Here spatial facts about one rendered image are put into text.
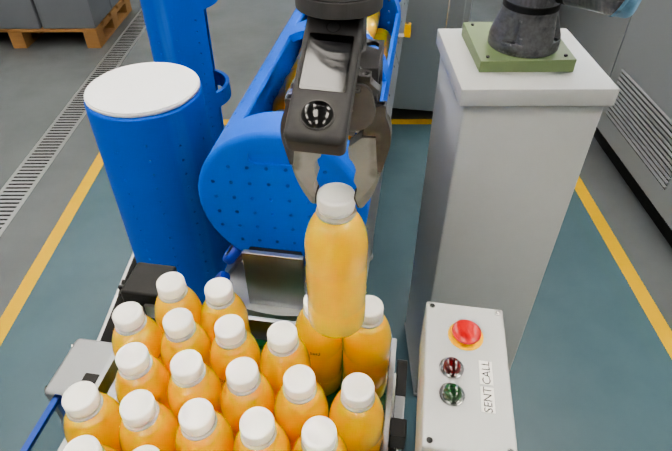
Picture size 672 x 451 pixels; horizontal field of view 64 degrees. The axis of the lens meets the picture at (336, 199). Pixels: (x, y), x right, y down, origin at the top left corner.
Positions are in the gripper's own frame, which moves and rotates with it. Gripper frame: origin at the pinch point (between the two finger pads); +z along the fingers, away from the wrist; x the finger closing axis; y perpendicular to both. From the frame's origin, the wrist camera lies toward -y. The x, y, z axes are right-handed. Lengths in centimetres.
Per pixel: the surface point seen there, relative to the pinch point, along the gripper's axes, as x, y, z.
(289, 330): 6.2, 0.1, 22.8
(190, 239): 51, 60, 69
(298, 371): 3.8, -5.5, 22.8
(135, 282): 35.1, 12.1, 31.8
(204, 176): 25.2, 23.9, 17.9
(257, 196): 16.7, 23.9, 21.0
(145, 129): 54, 58, 33
